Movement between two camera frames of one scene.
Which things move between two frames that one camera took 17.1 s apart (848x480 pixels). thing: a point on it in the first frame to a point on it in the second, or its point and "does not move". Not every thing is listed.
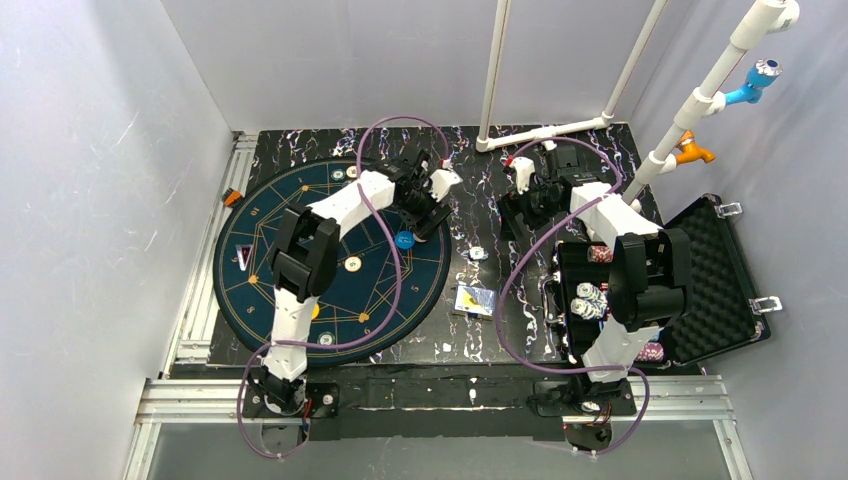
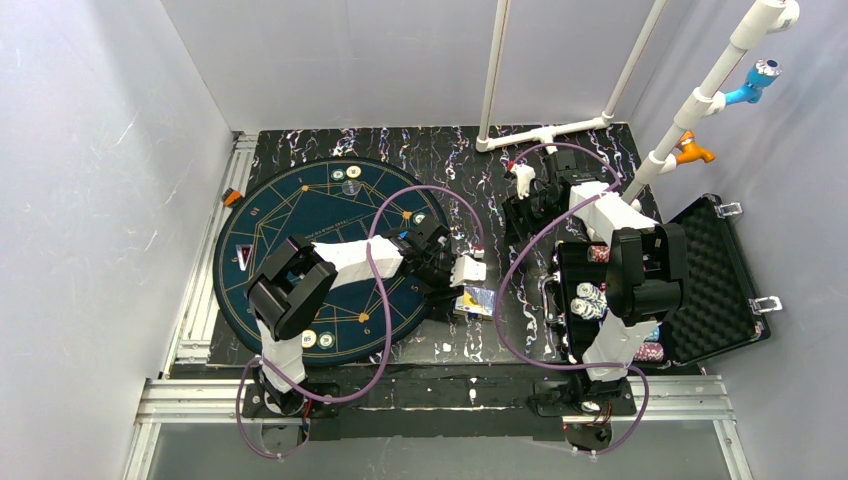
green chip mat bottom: [326, 338] does not move
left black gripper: [428, 214] to [436, 271]
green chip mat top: [338, 174] does not move
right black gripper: [520, 214] does not move
